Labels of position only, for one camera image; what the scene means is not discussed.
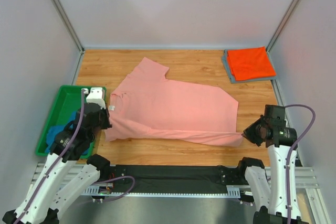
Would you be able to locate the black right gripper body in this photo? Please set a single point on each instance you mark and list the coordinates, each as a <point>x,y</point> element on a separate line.
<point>252,132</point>

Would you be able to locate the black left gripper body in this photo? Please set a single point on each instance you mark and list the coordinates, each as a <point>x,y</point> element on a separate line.
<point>104,116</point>

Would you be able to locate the pink t-shirt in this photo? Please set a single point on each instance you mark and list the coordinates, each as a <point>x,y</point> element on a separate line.
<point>148,105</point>

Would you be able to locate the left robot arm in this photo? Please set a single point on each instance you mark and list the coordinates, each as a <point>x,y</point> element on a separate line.
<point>47,201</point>

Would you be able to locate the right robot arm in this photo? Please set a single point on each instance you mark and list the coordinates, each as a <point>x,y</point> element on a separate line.
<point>275,197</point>

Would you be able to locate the green plastic tray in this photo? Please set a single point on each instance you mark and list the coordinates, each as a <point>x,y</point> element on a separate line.
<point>69,99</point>

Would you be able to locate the folded orange t-shirt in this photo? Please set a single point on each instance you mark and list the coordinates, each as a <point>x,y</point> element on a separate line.
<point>250,63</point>

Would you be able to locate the folded grey t-shirt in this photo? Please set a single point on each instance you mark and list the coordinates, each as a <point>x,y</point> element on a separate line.
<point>231,76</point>

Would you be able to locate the aluminium frame rail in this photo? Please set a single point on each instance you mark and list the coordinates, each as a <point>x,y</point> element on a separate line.
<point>305,176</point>

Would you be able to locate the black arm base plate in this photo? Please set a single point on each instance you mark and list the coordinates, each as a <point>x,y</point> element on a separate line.
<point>231,176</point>

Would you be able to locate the white slotted cable duct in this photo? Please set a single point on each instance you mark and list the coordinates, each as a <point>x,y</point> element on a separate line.
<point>233,193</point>

